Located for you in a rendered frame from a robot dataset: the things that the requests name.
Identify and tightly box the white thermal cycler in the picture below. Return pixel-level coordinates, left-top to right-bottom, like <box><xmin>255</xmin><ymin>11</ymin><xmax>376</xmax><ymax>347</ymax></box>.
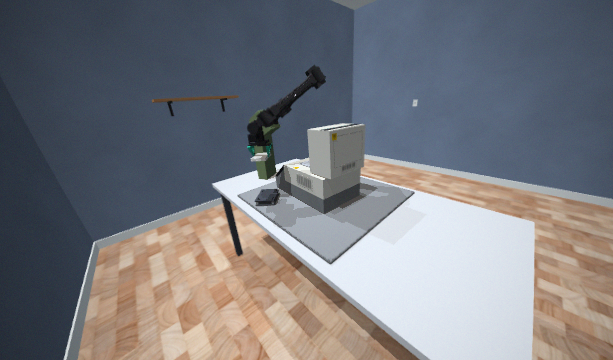
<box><xmin>276</xmin><ymin>124</ymin><xmax>365</xmax><ymax>214</ymax></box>

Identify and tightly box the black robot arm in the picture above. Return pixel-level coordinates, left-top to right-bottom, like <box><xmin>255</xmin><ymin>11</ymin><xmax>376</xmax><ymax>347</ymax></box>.
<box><xmin>247</xmin><ymin>65</ymin><xmax>326</xmax><ymax>146</ymax></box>

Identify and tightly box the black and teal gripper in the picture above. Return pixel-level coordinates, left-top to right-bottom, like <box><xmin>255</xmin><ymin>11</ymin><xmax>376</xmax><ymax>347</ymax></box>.
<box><xmin>247</xmin><ymin>139</ymin><xmax>272</xmax><ymax>158</ymax></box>

